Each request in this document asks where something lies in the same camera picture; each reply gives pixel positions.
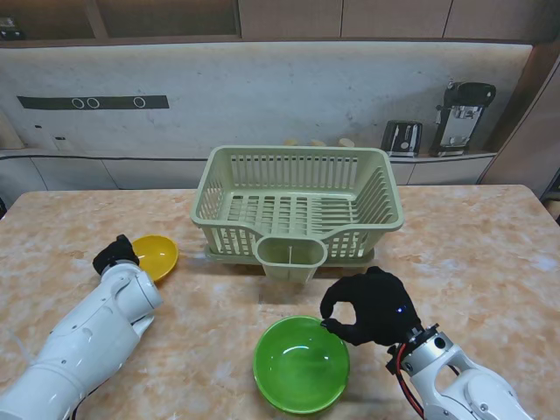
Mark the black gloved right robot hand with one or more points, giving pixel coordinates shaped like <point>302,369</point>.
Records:
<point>380,306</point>

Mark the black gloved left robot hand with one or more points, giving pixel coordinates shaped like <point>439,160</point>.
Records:
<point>116,251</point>

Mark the yellow plastic bowl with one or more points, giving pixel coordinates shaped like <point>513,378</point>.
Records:
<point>159,258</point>

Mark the small deep green bowl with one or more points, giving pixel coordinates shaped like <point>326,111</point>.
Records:
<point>302,363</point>

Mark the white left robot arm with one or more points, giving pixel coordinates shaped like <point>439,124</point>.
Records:
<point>87,337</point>

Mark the white kitchen counter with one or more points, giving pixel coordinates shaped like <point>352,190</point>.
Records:
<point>131,172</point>

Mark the pale green cutlery holder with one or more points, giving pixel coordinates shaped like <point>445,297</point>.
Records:
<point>280,271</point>

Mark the round wooden jar lid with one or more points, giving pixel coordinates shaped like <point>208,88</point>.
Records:
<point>346,142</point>

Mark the black toaster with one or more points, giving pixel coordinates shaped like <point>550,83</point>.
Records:
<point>401,139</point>

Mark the pale green plastic dish rack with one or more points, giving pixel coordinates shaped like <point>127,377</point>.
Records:
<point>297,150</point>

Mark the black silver coffee machine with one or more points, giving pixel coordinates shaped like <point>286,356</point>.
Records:
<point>459,122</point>

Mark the small dark box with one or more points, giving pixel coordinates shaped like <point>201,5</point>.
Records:
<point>8,28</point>

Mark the black wall strip with rings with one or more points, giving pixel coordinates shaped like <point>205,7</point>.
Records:
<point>114,102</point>

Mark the wooden wall cabinet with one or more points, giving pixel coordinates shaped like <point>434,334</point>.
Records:
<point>289,17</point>

